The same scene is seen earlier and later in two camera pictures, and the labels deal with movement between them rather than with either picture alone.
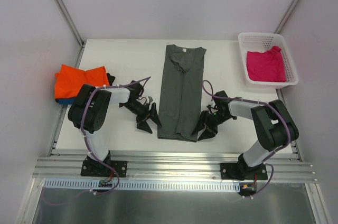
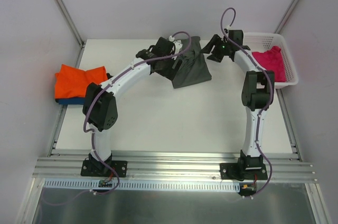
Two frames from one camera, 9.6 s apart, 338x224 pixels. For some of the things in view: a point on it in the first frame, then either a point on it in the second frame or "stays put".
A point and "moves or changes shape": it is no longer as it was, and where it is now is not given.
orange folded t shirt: [69, 81] stays put
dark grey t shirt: [180, 92] moves or changes shape
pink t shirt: [266, 66] stays put
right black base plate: [235, 171] stays put
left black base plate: [94, 168] stays put
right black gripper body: [207, 122] to [216, 49]
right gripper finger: [200, 127] to [208, 47]
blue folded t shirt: [66, 101] stays put
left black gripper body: [147, 113] to [167, 66]
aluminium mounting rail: [182, 166] stays put
